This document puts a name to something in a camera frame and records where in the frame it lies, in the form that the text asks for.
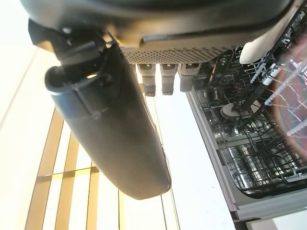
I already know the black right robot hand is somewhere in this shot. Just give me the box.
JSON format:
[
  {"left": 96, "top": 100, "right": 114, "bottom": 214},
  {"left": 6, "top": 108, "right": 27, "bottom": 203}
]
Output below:
[{"left": 19, "top": 0, "right": 295, "bottom": 201}]

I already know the white plate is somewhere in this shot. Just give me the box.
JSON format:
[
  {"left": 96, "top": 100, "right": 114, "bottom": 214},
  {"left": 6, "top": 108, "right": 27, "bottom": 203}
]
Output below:
[{"left": 239, "top": 0, "right": 299, "bottom": 65}]

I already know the grey dishwasher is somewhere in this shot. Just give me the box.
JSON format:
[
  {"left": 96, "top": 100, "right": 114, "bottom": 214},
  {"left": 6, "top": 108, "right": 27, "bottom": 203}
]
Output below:
[{"left": 186, "top": 0, "right": 307, "bottom": 230}]

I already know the grey plastic tine insert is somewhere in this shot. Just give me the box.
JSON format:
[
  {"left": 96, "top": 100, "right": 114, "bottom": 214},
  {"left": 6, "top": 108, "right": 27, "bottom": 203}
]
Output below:
[{"left": 244, "top": 55, "right": 307, "bottom": 138}]

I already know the black wire dishwasher rack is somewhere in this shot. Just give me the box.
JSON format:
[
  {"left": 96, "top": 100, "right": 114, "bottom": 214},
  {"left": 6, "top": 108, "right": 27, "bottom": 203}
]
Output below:
[{"left": 191, "top": 0, "right": 307, "bottom": 199}]

